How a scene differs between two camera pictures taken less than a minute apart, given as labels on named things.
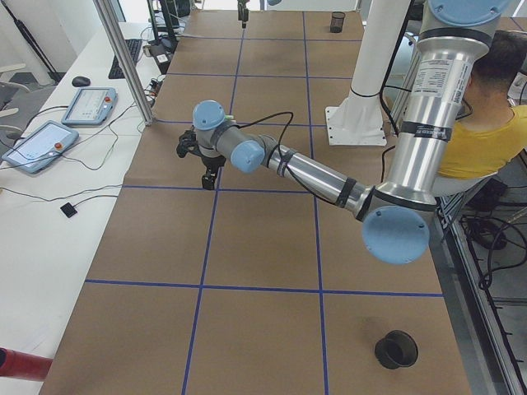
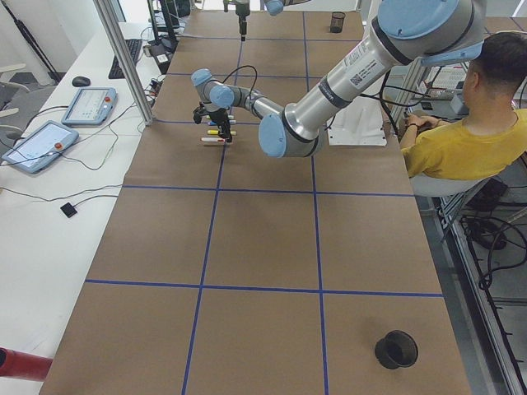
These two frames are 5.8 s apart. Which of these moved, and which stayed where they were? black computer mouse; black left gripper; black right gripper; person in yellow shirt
Moved: black left gripper
Stayed: black right gripper; person in yellow shirt; black computer mouse
